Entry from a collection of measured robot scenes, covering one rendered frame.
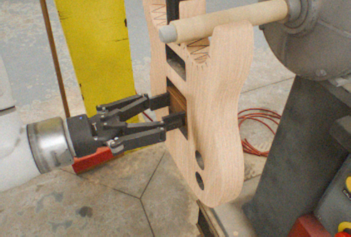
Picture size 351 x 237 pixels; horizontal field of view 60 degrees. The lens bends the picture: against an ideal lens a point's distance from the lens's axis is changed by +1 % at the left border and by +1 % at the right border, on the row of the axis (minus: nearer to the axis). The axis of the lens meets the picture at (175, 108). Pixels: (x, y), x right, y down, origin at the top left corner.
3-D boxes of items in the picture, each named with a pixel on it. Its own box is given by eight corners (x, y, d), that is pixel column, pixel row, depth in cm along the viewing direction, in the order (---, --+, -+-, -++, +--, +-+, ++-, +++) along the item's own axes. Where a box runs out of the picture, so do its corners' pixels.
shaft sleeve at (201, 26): (290, 5, 45) (282, 24, 48) (277, -6, 47) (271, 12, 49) (178, 31, 40) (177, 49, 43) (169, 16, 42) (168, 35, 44)
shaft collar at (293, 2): (306, 2, 45) (294, 27, 48) (287, -15, 47) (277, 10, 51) (294, 4, 44) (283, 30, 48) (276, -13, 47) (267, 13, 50)
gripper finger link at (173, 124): (154, 124, 55) (160, 134, 53) (180, 116, 56) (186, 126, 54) (155, 130, 56) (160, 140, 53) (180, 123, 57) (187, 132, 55)
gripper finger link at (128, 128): (103, 121, 55) (101, 126, 53) (164, 116, 55) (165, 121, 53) (106, 137, 57) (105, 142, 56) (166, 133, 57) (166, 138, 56)
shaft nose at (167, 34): (177, 31, 41) (176, 45, 42) (170, 21, 42) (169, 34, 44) (163, 34, 40) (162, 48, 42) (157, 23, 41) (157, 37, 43)
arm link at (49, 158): (46, 185, 52) (81, 173, 53) (28, 145, 46) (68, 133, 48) (42, 152, 59) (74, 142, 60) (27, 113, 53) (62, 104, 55)
